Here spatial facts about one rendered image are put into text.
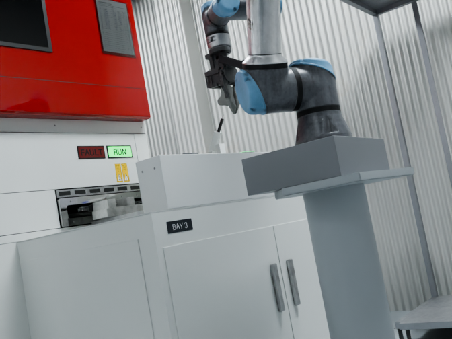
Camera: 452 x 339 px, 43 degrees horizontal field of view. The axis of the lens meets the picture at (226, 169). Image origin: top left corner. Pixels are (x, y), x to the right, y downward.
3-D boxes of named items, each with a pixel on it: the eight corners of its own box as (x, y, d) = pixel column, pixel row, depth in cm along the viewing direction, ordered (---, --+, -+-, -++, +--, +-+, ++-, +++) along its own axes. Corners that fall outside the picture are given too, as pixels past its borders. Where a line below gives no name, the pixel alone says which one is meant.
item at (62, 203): (60, 227, 192) (56, 199, 193) (157, 214, 226) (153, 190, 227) (63, 227, 191) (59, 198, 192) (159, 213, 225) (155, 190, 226)
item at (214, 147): (210, 169, 210) (204, 134, 211) (217, 169, 213) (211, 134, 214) (222, 166, 206) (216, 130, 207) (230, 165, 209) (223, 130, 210)
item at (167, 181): (142, 214, 150) (134, 162, 151) (267, 198, 192) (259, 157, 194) (167, 209, 144) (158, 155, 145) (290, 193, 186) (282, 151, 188)
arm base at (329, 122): (364, 140, 152) (356, 104, 153) (335, 139, 141) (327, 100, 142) (315, 153, 162) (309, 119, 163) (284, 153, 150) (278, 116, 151)
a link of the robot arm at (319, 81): (349, 102, 148) (339, 52, 150) (301, 107, 144) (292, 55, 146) (328, 114, 160) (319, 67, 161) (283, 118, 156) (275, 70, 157)
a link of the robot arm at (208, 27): (203, -2, 179) (196, 9, 187) (209, 32, 178) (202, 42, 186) (227, -4, 182) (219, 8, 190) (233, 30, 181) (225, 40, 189)
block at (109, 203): (93, 211, 193) (92, 202, 193) (101, 210, 196) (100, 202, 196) (108, 208, 188) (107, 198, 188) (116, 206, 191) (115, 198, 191)
